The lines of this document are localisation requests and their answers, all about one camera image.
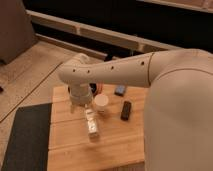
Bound dark floor mat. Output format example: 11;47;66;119
1;103;52;171

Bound white paper cup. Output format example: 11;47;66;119
94;93;109;112

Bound white plastic bottle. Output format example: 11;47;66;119
85;106;99;138

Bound dark ceramic bowl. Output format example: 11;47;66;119
68;83;97;95

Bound wooden board table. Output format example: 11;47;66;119
47;85;147;171

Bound blue rectangular box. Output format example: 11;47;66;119
114;85;126;96

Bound brown armchair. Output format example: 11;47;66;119
0;0;37;64

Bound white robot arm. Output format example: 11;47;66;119
59;49;213;171

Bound black remote control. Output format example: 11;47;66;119
120;101;131;121

